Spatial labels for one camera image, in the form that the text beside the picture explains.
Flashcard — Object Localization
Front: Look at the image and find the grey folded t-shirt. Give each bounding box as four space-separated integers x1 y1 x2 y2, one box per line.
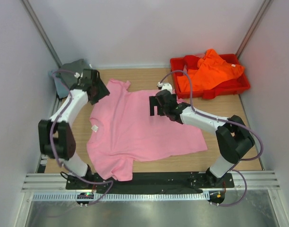
59 59 92 88

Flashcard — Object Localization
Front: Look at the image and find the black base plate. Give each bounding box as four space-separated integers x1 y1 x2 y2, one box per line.
60 172 235 195

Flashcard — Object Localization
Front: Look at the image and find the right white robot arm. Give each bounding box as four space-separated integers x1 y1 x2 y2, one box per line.
149 90 255 187

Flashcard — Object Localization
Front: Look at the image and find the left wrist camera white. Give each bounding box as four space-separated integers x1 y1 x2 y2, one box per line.
74 72 84 81

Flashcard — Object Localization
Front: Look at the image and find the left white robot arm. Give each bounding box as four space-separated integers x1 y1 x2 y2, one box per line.
38 69 110 189

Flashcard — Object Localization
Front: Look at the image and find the white slotted cable duct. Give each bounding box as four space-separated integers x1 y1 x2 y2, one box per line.
32 192 210 202

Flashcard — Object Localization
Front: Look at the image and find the light blue folded t-shirt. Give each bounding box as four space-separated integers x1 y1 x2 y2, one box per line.
48 70 69 99

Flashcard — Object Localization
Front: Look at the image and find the pink t-shirt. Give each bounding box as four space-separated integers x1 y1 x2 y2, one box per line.
87 79 207 181

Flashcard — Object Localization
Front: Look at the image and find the orange t-shirt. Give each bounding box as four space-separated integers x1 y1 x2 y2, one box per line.
177 49 245 92

